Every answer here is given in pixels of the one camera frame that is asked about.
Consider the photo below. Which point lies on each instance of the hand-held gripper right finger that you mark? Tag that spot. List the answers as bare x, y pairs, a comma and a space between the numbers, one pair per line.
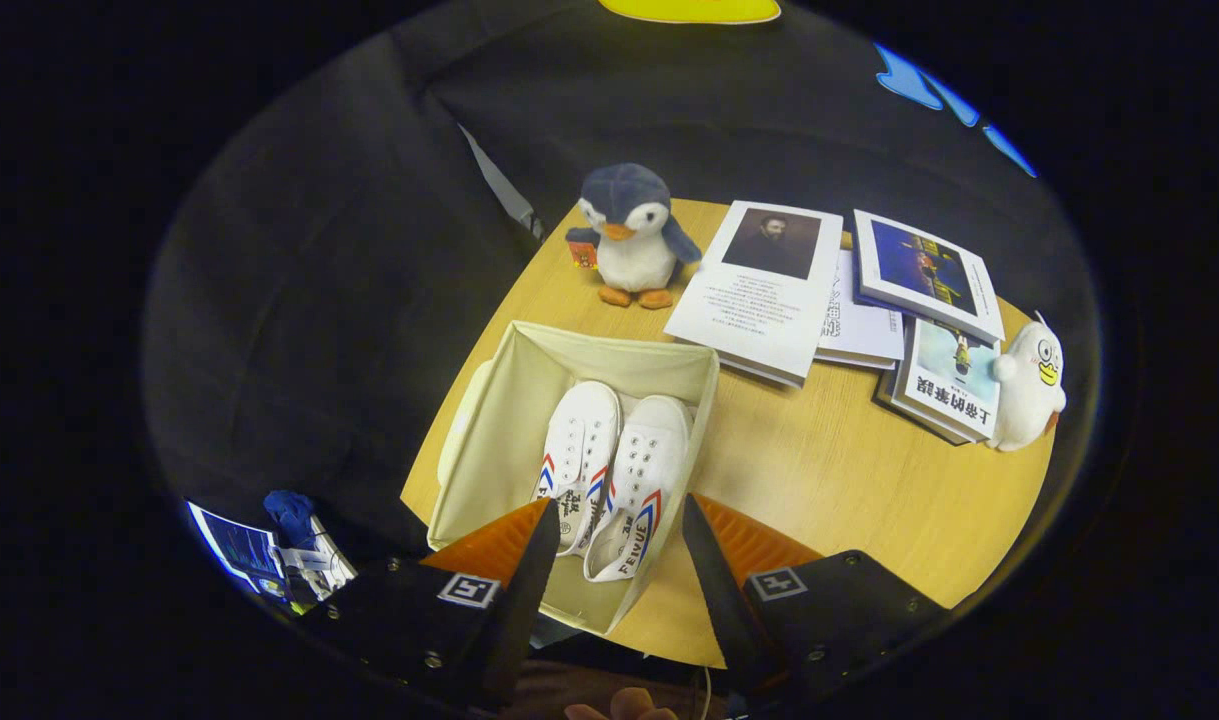
729, 600

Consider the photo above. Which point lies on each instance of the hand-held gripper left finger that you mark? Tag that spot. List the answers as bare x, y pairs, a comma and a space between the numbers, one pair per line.
524, 610

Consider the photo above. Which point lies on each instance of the white striped canvas shoe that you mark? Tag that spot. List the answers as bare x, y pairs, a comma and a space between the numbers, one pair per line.
654, 430
581, 420

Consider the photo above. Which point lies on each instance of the beige fabric storage box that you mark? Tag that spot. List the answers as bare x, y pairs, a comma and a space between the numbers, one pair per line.
509, 420

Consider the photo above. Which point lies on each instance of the blue crumpled cloth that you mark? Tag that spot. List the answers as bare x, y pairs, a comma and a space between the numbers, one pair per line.
289, 515

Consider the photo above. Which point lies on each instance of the white portrait cover book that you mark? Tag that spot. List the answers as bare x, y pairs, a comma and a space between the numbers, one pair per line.
759, 310

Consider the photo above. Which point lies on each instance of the blue lit monitor screen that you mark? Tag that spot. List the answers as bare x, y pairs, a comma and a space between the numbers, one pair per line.
234, 545

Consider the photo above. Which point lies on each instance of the plain white text book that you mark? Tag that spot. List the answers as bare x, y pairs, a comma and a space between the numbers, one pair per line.
859, 325

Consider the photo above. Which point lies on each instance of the pale teal cover book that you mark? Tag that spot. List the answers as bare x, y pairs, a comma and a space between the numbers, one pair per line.
954, 380

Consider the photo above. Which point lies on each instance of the blue penguin plush toy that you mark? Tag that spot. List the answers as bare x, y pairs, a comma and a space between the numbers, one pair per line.
634, 260

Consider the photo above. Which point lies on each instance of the white duck plush toy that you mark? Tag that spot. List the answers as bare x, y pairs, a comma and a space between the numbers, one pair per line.
1029, 400

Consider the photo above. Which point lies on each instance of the blue night cover book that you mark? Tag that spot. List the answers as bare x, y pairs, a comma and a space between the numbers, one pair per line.
924, 265

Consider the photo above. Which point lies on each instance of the white stand pole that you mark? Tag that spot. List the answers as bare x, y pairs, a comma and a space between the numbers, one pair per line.
504, 190

